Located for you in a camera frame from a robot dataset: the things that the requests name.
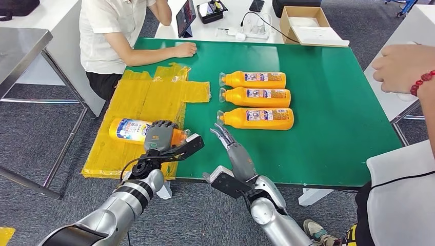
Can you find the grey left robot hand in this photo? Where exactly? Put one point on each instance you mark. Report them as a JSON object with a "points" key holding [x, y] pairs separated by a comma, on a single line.
{"points": [[158, 137]]}

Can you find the standing person's hand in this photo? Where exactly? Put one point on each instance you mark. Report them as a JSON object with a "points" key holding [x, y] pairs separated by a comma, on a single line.
{"points": [[401, 68]]}

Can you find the seated person's right hand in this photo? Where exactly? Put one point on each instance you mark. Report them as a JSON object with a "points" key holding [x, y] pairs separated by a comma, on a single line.
{"points": [[186, 50]]}

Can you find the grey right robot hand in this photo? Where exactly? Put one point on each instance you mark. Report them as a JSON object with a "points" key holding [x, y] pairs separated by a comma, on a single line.
{"points": [[241, 163]]}

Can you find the orange detergent bottle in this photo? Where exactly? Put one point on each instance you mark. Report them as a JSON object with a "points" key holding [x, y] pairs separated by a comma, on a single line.
{"points": [[125, 130], [238, 79], [238, 119], [238, 97]]}

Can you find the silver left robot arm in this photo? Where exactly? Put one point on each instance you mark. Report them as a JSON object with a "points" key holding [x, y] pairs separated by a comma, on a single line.
{"points": [[129, 200]]}

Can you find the seated person's right forearm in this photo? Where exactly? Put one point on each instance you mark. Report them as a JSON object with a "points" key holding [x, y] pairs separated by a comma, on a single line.
{"points": [[149, 57]]}

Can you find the standing person's forearm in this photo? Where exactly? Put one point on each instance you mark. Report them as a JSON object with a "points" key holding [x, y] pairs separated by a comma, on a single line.
{"points": [[429, 115]]}

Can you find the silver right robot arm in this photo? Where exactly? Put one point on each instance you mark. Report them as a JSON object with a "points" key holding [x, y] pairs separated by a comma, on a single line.
{"points": [[275, 217]]}

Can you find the seated person's left forearm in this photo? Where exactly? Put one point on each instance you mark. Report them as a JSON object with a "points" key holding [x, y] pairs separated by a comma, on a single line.
{"points": [[162, 13]]}

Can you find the dark tablet on stand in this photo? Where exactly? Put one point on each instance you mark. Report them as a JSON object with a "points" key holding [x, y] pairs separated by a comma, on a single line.
{"points": [[186, 15]]}

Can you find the white table with steel legs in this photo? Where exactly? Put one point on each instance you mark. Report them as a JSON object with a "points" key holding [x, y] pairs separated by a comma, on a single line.
{"points": [[384, 98]]}

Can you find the black tray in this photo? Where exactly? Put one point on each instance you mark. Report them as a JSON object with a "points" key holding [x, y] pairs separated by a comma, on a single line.
{"points": [[207, 18]]}

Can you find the yellow plastic wrapped sheet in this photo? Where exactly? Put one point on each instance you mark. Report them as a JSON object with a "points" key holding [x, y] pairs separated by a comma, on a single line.
{"points": [[142, 98]]}

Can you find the yellow black tool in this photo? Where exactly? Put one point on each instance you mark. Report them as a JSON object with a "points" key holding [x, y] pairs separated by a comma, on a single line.
{"points": [[216, 5]]}

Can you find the white table leg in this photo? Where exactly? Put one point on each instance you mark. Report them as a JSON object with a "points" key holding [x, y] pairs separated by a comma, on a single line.
{"points": [[314, 197], [165, 191]]}

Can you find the white charger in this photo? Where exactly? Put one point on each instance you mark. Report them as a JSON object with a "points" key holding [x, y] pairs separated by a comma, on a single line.
{"points": [[240, 36]]}

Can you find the white desk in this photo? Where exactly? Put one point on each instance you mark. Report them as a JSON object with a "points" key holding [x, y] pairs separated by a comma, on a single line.
{"points": [[234, 17], [68, 68]]}

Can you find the black phone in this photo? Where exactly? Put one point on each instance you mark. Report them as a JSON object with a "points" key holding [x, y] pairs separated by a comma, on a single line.
{"points": [[257, 5]]}

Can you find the seated person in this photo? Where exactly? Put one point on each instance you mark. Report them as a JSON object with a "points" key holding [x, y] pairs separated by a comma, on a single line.
{"points": [[102, 34]]}

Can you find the white box lid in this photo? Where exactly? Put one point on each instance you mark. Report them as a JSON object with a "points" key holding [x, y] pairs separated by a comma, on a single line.
{"points": [[319, 36]]}

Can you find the open cardboard box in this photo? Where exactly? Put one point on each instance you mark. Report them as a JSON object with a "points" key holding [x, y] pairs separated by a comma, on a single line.
{"points": [[284, 26]]}

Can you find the white foam insert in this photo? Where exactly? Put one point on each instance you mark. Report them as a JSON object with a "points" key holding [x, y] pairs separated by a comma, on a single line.
{"points": [[304, 22]]}

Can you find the standing person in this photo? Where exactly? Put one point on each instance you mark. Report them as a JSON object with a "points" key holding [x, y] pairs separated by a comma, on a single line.
{"points": [[401, 203]]}

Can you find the black bag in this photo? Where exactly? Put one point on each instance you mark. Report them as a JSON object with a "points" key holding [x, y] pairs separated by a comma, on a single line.
{"points": [[17, 6]]}

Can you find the yellow plastic scrap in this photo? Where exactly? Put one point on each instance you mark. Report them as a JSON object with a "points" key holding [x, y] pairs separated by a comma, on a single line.
{"points": [[6, 236]]}

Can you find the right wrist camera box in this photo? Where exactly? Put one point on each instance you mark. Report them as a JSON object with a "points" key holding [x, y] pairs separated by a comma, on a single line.
{"points": [[224, 185]]}

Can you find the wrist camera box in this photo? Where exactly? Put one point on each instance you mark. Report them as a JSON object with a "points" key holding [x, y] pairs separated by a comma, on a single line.
{"points": [[224, 185], [193, 144]]}

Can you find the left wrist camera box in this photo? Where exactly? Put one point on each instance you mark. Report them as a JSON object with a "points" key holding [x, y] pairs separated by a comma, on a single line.
{"points": [[193, 144]]}

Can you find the blue metal frame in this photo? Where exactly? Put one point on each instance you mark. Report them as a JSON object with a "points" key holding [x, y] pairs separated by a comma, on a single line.
{"points": [[405, 8]]}

